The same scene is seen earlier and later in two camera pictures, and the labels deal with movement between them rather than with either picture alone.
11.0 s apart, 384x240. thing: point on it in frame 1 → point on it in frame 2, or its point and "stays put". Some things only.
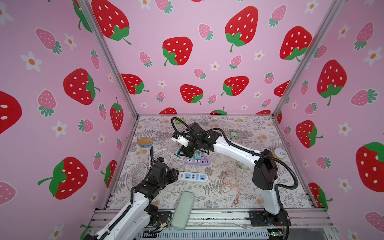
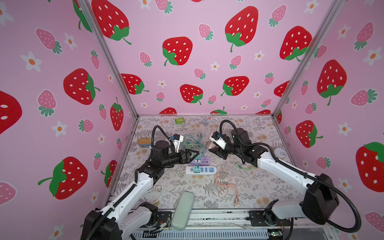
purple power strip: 203,161 stays put
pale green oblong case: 182,211 stays put
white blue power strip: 193,176 → 204,170
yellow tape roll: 279,153 stays put
